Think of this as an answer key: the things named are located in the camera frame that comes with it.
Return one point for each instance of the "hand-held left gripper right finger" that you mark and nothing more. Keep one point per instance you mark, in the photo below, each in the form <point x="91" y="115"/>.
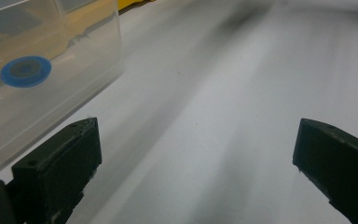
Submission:
<point x="338" y="161"/>

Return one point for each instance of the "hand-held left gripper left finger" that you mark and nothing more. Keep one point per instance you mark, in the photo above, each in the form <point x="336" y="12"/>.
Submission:
<point x="59" y="165"/>

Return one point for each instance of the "clear plastic drawer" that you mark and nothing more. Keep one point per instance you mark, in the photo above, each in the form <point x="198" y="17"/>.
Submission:
<point x="59" y="102"/>

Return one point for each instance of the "yellow and black drawer organizer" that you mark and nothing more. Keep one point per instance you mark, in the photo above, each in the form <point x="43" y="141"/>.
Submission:
<point x="126" y="3"/>

